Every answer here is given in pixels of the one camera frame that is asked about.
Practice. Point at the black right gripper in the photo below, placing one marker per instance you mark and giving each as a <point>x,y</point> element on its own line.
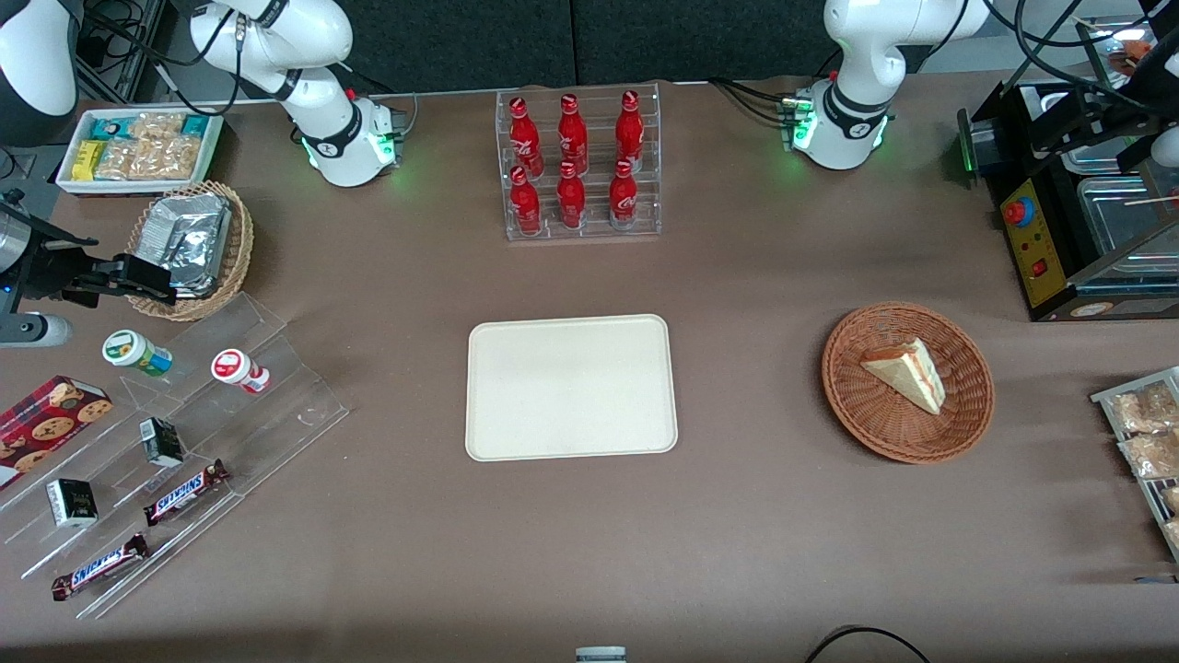
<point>52,269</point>

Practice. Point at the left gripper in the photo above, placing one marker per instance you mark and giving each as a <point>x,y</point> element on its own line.
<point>1162,66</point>

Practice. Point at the triangular sandwich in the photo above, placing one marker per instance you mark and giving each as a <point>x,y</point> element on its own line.
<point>907,373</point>

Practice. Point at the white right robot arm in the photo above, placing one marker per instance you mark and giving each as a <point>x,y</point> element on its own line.
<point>318,55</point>

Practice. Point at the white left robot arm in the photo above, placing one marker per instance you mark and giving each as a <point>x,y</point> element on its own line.
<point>852,83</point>

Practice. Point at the white rectangular snack tray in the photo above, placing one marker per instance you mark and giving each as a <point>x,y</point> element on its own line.
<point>64,180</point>

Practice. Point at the light wicker basket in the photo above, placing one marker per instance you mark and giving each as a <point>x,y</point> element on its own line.
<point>238,253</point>

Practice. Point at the tray of packaged snacks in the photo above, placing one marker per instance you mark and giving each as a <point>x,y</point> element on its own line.
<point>1147,497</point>

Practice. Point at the brown round wicker basket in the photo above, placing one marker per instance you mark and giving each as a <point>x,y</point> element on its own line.
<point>884,424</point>

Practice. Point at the cream plastic tray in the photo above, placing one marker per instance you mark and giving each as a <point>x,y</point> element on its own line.
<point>571,387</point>

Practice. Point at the wooden skewer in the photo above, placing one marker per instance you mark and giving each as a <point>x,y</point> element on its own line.
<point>1151,200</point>

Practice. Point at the green lidded cup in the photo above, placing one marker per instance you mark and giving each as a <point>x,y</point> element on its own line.
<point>129,350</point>

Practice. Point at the steel food pan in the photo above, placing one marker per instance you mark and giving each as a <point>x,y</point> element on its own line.
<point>1091,158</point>
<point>1128,226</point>

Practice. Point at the silver foil packet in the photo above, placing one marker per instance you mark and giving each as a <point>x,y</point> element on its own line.
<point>189,239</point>

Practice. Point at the grey cylinder device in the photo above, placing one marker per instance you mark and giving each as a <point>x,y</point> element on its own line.
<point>37,330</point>

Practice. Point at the clear bag of nuts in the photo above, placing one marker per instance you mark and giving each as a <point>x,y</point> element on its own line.
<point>157,126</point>
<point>168,158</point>
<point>116,161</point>

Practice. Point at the yellow snack packet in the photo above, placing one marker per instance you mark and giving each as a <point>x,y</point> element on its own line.
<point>87,161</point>

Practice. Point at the red lidded cup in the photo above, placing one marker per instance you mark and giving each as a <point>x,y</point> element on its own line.
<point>235,368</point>

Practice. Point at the teal snack packet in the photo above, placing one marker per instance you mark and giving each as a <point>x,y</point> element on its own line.
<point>195,125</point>
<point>109,129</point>

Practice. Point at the black food warmer cabinet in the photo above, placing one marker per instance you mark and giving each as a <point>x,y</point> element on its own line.
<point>1032,239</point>

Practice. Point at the red cookie box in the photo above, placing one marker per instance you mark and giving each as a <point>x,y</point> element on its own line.
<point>46,428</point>

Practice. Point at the small black carton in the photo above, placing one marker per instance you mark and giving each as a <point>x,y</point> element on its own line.
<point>162,442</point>
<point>72,503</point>

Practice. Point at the clear acrylic stepped display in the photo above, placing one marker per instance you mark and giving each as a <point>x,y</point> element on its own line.
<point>276,414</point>

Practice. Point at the Snickers chocolate bar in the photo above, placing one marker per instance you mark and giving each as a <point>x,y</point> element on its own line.
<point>184,493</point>
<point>99,566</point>

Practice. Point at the clear bag of snacks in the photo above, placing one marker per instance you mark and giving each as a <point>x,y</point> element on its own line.
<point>1173,501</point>
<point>1147,410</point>
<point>1151,456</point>
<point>1173,532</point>

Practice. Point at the red cola bottle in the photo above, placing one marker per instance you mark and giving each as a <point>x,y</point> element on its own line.
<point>572,136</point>
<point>630,131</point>
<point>571,203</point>
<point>525,138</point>
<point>624,201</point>
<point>525,207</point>

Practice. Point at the clear acrylic bottle rack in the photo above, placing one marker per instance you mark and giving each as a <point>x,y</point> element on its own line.
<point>594,226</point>

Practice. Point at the grey camera mount top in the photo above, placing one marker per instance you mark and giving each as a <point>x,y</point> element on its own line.
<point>601,655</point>

